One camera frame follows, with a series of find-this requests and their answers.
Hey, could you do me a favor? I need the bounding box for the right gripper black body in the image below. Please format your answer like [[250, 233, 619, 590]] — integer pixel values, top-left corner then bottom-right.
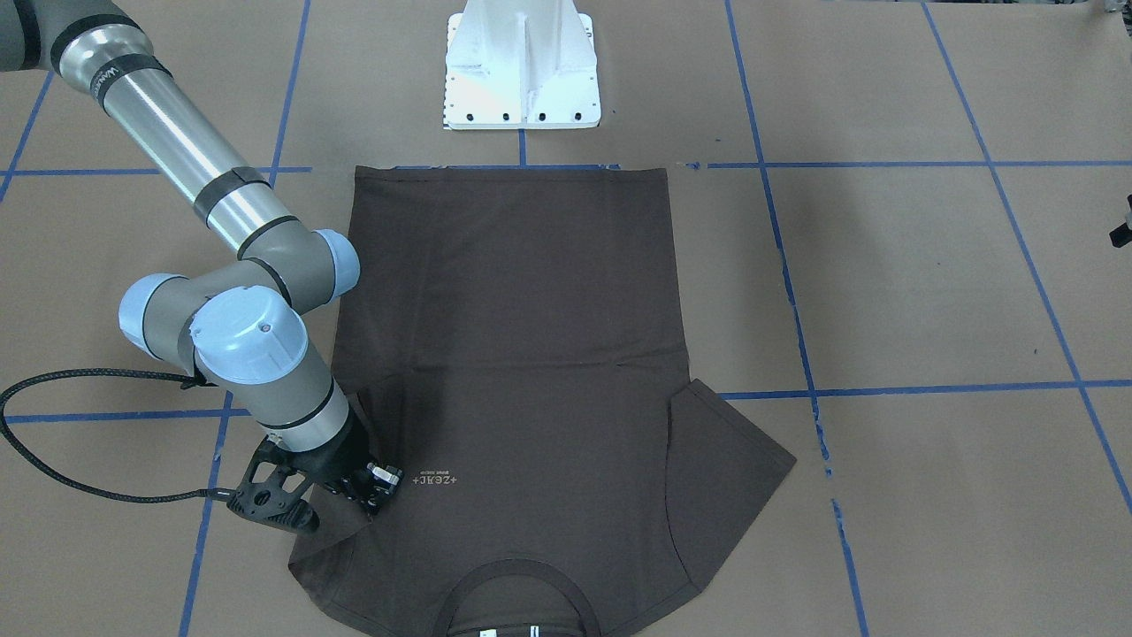
[[298, 416, 383, 503]]

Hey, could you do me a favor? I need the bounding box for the dark brown t-shirt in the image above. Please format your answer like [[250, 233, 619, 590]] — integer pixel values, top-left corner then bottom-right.
[[288, 166, 795, 636]]

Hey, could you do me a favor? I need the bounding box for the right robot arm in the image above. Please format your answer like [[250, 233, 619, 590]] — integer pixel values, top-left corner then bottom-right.
[[3, 1, 402, 533]]

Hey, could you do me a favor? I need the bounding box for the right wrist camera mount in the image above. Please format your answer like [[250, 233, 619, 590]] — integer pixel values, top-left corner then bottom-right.
[[226, 438, 320, 535]]

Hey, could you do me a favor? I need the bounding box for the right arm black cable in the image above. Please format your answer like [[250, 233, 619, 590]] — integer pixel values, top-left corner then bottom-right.
[[0, 369, 240, 503]]

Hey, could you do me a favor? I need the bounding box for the white pedestal column base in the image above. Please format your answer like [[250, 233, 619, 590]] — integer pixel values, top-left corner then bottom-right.
[[441, 1, 602, 132]]

